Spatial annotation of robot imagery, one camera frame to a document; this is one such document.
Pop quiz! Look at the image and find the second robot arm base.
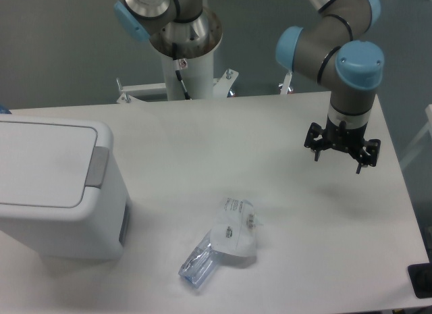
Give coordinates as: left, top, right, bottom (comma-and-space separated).
113, 0, 223, 59

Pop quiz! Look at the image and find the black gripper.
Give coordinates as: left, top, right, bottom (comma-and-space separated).
304, 118, 381, 174

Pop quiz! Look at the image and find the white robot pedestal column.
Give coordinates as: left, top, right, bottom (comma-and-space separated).
160, 52, 214, 101

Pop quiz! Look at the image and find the black cable on pedestal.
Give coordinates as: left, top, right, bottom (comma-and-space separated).
171, 42, 193, 101

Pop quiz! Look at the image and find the white pedestal foot frame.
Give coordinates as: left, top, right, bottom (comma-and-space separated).
116, 68, 239, 104

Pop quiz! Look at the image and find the black device at table edge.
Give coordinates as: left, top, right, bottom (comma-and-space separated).
408, 263, 431, 299

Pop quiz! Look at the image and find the clear plastic bag with screws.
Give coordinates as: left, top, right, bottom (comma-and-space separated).
210, 197, 261, 257

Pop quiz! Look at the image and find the clear blue plastic package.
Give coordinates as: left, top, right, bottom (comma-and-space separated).
178, 231, 223, 289

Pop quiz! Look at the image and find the blue object at left edge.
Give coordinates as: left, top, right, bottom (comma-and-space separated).
0, 105, 11, 114

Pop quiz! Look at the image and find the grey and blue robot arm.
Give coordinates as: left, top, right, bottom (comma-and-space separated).
275, 0, 385, 169

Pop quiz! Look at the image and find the white frame at right edge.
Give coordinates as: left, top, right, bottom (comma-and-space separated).
400, 104, 431, 171

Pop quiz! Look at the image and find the white plastic trash can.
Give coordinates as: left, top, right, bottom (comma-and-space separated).
1, 115, 132, 260

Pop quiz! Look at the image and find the white trash can lid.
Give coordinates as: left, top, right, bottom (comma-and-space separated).
1, 115, 113, 208

